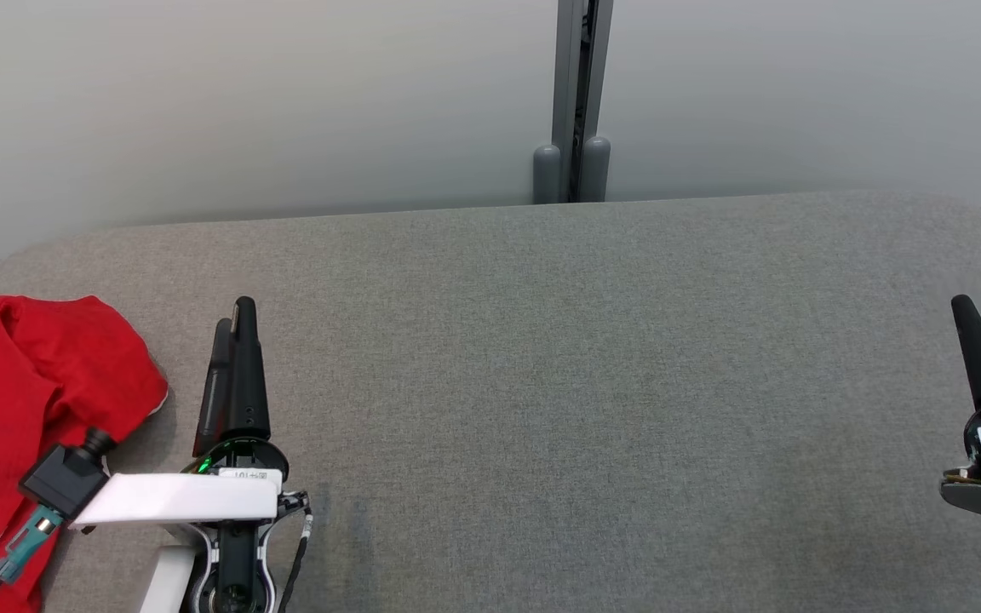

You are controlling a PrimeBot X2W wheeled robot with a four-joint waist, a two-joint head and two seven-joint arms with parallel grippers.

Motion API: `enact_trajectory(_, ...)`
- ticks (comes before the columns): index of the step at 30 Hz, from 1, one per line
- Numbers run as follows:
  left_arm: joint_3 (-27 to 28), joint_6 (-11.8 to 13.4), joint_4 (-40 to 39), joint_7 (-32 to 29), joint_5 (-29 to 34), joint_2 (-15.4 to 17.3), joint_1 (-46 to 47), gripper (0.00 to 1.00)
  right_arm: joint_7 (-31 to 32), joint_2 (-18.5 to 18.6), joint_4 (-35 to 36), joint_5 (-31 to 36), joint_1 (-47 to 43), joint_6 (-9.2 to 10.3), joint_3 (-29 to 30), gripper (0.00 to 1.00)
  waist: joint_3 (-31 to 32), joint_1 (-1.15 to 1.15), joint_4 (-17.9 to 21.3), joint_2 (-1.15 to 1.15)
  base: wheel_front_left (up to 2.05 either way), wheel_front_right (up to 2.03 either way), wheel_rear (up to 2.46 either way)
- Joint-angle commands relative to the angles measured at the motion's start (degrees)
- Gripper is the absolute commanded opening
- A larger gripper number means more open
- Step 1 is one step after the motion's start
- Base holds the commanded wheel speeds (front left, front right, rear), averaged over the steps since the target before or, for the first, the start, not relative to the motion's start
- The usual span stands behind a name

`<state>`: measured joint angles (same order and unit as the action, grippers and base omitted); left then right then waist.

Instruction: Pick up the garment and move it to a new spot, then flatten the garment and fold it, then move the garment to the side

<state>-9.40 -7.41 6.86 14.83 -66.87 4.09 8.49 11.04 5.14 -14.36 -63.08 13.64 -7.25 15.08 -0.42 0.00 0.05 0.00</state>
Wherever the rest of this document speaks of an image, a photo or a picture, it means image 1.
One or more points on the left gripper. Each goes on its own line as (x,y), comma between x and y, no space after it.
(235,562)

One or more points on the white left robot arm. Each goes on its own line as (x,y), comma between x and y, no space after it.
(169,583)

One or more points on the white left camera mount plate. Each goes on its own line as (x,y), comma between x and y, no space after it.
(175,498)

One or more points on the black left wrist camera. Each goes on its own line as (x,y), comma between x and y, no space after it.
(65,478)

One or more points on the grey cylindrical post bumper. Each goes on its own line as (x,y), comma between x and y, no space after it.
(547,174)
(596,169)

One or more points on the grey metal partition post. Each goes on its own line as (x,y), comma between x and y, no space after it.
(571,77)

